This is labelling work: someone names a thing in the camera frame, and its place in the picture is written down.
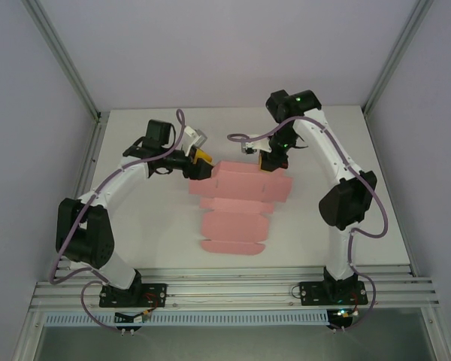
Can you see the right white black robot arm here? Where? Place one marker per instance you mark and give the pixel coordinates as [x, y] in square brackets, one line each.
[334, 158]

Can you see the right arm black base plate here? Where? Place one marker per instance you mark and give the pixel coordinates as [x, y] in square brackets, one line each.
[312, 295]

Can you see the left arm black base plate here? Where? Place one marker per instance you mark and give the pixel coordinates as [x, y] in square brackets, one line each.
[156, 289]

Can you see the grey metal panel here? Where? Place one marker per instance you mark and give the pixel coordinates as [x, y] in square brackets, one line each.
[229, 346]

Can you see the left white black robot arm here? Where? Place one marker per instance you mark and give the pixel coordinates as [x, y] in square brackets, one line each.
[112, 188]

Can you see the aluminium frame post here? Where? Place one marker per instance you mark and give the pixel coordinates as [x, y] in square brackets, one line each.
[64, 64]
[394, 56]

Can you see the aluminium table side rail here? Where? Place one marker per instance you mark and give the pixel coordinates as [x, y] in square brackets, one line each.
[88, 165]

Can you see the aluminium mounting rail bed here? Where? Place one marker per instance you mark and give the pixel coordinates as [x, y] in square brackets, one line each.
[229, 286]

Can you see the short aluminium frame leg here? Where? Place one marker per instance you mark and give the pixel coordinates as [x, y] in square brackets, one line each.
[26, 338]
[437, 338]

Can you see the pink paper box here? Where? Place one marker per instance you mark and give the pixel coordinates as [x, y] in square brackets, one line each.
[233, 225]

